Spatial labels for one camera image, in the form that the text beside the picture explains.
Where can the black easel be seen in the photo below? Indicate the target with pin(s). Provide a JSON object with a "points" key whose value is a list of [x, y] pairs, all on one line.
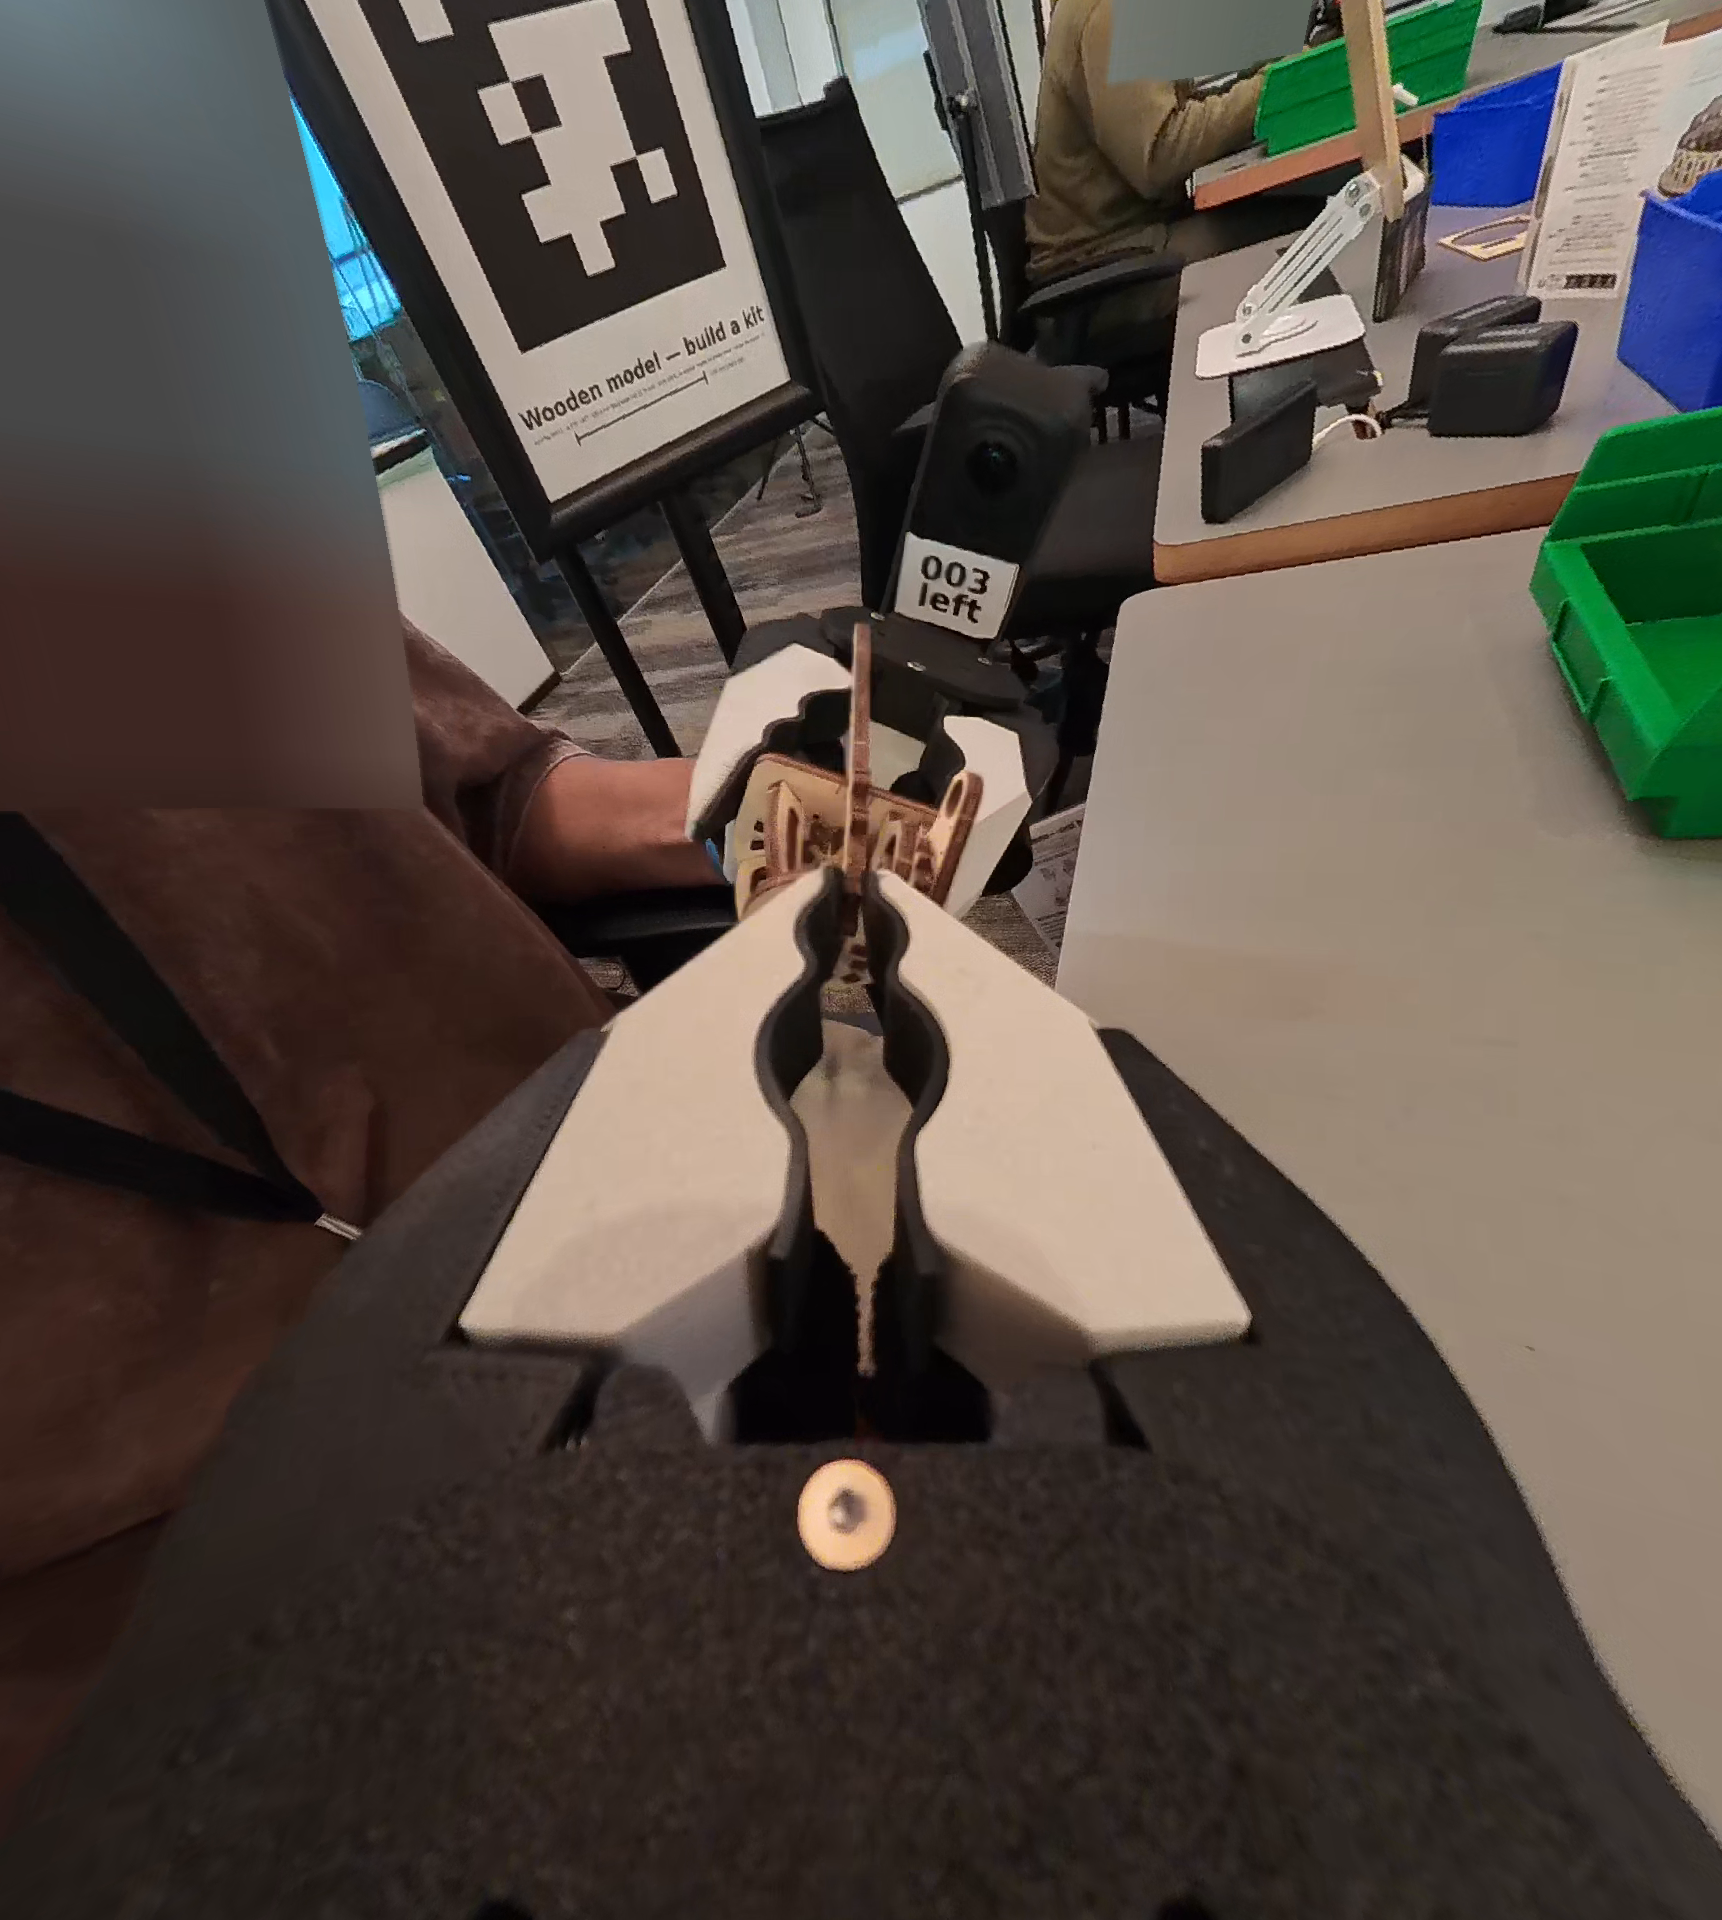
{"points": [[623, 647]]}

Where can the person's left forearm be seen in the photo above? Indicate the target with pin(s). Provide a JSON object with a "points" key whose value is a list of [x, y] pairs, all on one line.
{"points": [[607, 818]]}

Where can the long notched wooden model strip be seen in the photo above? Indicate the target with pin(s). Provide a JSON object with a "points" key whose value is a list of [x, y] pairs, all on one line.
{"points": [[863, 705]]}

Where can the black charger boxes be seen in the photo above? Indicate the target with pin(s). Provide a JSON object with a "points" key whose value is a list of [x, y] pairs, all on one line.
{"points": [[1471, 324]]}

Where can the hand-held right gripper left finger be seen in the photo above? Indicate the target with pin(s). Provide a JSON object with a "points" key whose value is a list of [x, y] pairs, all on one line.
{"points": [[607, 1200]]}

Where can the wooden parts sheet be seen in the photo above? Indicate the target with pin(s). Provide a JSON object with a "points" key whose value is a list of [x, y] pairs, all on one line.
{"points": [[1488, 233]]}

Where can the black battery box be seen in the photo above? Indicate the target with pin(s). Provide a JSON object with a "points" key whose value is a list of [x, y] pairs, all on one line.
{"points": [[1509, 385]]}

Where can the instruction sheet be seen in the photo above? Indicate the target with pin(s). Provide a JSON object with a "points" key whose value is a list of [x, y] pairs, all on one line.
{"points": [[1613, 163]]}

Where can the folded instruction leaflet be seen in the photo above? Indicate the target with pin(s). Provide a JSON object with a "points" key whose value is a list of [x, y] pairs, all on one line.
{"points": [[1059, 875]]}

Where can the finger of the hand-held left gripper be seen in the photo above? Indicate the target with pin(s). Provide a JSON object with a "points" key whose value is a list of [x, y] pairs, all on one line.
{"points": [[746, 722], [1012, 793]]}

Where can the large green storage bin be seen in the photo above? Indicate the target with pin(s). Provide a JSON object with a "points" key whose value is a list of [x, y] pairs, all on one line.
{"points": [[1689, 705]]}

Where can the black power bank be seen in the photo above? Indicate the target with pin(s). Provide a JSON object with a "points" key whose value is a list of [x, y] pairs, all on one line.
{"points": [[1261, 450]]}

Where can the black office chair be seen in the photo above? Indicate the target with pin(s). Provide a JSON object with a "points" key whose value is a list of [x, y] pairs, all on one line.
{"points": [[1101, 307], [843, 270]]}

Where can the light wooden post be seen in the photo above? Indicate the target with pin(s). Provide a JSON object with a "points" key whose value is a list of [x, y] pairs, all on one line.
{"points": [[1375, 88]]}

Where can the black-white marker sign board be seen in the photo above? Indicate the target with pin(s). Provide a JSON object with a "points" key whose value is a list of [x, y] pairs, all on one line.
{"points": [[650, 348]]}

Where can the wooden model assembly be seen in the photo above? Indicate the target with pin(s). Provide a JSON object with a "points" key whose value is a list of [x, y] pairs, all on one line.
{"points": [[803, 818]]}

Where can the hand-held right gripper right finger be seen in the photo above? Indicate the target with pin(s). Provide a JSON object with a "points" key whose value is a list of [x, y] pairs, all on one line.
{"points": [[1090, 1185]]}

